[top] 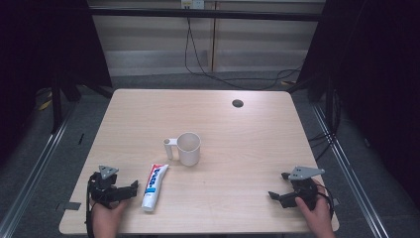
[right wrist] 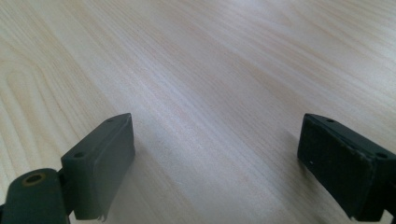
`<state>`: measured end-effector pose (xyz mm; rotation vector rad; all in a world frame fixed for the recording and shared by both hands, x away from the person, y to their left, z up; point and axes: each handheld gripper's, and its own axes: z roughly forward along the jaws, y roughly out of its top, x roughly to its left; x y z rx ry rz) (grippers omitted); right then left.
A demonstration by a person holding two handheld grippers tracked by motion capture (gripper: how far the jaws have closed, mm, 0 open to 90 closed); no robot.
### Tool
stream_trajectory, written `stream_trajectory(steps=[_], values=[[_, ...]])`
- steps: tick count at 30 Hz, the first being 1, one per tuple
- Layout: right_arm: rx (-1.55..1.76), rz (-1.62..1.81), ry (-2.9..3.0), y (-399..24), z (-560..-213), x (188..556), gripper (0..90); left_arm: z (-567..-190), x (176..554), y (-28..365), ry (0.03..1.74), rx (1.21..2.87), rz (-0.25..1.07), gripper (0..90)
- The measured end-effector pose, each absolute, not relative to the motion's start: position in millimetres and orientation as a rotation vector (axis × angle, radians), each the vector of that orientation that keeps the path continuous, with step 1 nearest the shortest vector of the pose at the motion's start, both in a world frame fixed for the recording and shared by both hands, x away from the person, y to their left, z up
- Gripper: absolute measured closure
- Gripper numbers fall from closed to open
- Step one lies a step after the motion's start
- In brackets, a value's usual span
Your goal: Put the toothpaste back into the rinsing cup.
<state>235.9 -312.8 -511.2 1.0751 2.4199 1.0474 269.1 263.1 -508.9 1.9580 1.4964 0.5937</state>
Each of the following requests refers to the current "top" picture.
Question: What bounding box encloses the black tape strip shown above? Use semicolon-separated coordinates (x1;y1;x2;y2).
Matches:
54;200;82;212

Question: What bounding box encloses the metal floor rail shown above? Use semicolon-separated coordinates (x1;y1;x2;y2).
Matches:
0;107;78;238
310;102;392;238

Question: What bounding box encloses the long black hanging cable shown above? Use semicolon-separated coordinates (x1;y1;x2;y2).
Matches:
183;16;303;91

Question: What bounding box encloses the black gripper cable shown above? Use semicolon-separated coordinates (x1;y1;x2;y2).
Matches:
84;175;97;238
315;183;335;220

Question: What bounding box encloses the white toothpaste tube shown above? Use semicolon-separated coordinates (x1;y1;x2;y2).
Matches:
141;163;170;213

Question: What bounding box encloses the bundle of black floor cables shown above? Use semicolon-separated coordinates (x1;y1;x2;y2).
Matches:
307;88;342;163

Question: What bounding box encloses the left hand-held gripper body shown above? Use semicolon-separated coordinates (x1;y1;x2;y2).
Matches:
87;165;134;210

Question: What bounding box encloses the black curtain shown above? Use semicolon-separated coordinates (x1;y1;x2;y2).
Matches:
0;0;114;167
296;0;420;199

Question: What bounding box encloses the person's right hand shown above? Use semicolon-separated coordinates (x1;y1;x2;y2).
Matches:
294;179;334;233

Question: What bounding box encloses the person's left hand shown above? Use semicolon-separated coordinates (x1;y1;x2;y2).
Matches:
92;199;131;230

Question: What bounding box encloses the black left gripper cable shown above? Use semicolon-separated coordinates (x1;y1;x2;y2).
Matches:
84;175;97;238

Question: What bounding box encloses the black horizontal metal bar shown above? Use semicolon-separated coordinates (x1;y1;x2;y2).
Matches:
88;7;325;23

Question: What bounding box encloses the white cup with handle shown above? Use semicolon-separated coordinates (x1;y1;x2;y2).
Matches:
162;131;202;168

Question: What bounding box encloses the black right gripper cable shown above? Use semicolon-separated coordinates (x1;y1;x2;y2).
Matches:
315;183;335;220

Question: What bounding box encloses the yellow floor cable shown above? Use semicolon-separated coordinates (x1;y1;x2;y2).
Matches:
37;92;53;112

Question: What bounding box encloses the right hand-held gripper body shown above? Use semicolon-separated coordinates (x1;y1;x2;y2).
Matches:
278;165;326;211

